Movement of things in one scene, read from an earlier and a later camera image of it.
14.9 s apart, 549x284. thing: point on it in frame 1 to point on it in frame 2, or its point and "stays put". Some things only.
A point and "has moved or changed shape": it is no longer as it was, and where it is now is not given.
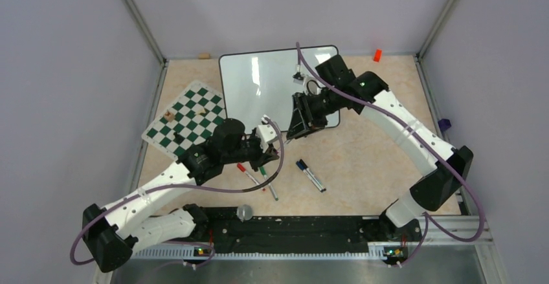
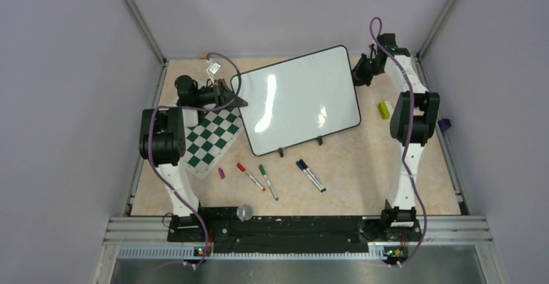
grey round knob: (244, 213) stays put
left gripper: (263, 158) to (223, 94)
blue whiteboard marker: (304, 169) stays put
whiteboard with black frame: (261, 83) has moved or changed shape
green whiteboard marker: (263, 170) stays put
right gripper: (303, 121) to (358, 78)
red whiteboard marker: (241, 168) stays put
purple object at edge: (444, 123) stays put
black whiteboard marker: (323, 188) stays put
